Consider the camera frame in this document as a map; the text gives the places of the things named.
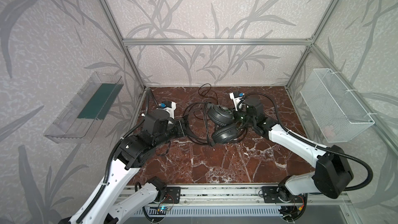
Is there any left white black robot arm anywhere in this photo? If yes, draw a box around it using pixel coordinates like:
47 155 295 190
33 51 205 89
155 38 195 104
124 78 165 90
60 101 186 224

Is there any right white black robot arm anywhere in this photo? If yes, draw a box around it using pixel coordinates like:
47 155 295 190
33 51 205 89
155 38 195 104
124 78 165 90
230 92 374 202

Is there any green lit circuit board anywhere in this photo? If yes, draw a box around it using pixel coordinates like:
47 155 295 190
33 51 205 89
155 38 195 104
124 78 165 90
157 205 172 215

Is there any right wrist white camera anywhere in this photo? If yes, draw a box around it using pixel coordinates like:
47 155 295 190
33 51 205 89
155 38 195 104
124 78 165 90
229 91 245 111

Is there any wrist white camera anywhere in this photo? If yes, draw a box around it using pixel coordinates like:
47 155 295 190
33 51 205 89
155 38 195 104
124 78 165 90
229 91 245 111
157 101 176 124

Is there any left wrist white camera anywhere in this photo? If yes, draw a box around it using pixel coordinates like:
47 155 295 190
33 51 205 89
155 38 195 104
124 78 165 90
157 101 176 124

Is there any aluminium front rail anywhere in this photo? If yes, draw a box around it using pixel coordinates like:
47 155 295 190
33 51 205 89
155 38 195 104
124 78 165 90
90 184 353 207

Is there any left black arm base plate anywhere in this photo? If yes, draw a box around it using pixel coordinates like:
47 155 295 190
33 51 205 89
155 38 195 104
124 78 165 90
162 186 181 204

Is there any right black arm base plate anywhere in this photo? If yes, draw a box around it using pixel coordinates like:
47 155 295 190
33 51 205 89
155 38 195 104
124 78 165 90
260 186 282 204

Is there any white wire mesh basket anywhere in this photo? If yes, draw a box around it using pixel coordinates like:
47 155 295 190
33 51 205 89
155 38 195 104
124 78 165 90
300 68 375 143

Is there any clear plastic wall tray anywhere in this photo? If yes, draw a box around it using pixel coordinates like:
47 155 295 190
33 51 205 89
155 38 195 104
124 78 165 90
44 72 124 144

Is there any aluminium frame crossbar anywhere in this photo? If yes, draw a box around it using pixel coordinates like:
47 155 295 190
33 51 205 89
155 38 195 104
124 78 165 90
122 38 312 46

